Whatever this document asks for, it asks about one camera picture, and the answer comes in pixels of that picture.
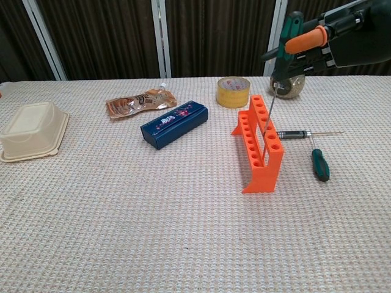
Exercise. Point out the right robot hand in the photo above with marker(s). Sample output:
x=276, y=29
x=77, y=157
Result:
x=360, y=36

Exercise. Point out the long green black screwdriver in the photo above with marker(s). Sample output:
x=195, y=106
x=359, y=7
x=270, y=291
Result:
x=294, y=26

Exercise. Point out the short green black screwdriver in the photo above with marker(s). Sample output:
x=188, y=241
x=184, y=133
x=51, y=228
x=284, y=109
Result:
x=320, y=166

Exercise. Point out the black metal precision screwdriver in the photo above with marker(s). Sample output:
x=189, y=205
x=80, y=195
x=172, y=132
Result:
x=293, y=134

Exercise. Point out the orange screwdriver holder block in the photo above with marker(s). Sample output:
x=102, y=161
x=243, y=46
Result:
x=262, y=180

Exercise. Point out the dark pleated partition panel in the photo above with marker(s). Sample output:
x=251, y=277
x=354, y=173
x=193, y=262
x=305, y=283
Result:
x=15, y=36
x=100, y=36
x=311, y=8
x=220, y=36

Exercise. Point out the glass jar black lid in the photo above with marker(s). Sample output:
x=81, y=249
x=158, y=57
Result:
x=293, y=88

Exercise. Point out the yellow tape roll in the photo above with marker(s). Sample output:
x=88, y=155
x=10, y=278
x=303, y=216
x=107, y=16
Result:
x=232, y=97

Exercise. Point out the blue printed pencil case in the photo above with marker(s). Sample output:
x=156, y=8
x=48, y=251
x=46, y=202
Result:
x=177, y=128

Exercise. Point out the orange drink pouch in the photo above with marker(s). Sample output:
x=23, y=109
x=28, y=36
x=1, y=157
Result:
x=134, y=103

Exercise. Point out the beige woven tablecloth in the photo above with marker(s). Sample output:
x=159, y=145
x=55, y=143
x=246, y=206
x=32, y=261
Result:
x=152, y=229

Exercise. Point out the beige lidded food container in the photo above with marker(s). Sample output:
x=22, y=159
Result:
x=30, y=131

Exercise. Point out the silver partition post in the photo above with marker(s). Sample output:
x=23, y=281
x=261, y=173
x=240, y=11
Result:
x=278, y=18
x=48, y=45
x=162, y=39

